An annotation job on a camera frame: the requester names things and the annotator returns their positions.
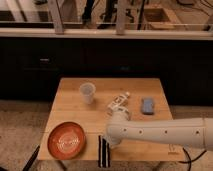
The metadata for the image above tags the orange ceramic bowl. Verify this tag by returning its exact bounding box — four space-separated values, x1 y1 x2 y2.
47 122 86 160

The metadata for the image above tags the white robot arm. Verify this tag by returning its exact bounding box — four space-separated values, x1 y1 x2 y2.
104 111 213 151

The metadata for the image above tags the translucent plastic cup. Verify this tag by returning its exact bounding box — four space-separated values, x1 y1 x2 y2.
79 82 96 104

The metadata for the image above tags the blue sponge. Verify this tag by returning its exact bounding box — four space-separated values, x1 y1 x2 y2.
141 98 154 115

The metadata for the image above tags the dark counter cabinet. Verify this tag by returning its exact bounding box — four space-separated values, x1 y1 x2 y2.
0 27 213 106

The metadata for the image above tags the black cable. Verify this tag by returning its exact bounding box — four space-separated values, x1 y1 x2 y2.
179 148 209 171

